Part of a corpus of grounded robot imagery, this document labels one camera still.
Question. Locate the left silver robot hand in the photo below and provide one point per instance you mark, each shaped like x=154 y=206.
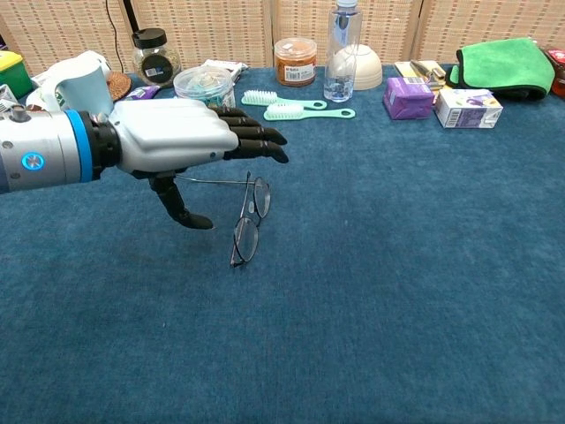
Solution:
x=172 y=132

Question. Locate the black-framed eyeglasses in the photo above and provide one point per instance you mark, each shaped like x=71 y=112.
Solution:
x=246 y=238

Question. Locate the purple white toothpaste tube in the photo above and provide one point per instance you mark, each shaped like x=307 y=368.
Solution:
x=145 y=92

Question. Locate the clear tub of binder clips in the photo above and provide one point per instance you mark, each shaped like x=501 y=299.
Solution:
x=203 y=84

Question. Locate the glass jar black lid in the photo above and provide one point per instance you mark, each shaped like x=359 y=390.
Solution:
x=156 y=66

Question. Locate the round woven coaster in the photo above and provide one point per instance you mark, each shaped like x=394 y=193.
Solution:
x=119 y=86

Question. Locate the white red snack packet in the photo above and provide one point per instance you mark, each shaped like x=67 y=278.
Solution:
x=229 y=66

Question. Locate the mint green brush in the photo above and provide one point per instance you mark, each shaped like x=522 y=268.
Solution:
x=258 y=97
x=282 y=111

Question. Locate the bamboo folding screen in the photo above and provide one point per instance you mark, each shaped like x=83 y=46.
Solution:
x=220 y=31

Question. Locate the black stand pole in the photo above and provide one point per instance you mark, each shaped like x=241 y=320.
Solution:
x=129 y=13

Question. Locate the orange jar clear lid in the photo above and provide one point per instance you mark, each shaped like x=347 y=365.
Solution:
x=295 y=66

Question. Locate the green box yellow lid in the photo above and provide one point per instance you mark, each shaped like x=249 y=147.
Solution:
x=15 y=75

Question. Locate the clear plastic water bottle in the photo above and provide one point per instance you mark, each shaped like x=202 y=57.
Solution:
x=342 y=53

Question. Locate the cream upturned bowl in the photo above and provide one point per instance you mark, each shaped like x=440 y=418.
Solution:
x=368 y=66

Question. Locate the yellow razor package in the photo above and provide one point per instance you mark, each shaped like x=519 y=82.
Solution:
x=419 y=68

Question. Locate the teal blue table cloth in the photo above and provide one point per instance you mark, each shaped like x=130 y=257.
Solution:
x=397 y=265

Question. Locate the white purple printed box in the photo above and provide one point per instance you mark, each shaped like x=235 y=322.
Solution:
x=468 y=108

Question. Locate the green folded towel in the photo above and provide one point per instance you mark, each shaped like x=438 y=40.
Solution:
x=503 y=66

